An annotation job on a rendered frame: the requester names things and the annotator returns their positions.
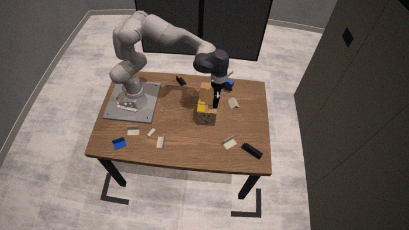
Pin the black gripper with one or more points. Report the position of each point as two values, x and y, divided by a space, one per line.
217 89

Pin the blue rectangular block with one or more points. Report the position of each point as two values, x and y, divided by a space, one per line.
230 81

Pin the yellow flat panel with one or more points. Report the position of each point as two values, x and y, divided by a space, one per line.
200 107

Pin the brown cardboard box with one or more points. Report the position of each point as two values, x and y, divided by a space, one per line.
206 94

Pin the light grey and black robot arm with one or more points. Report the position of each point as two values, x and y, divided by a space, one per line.
207 60

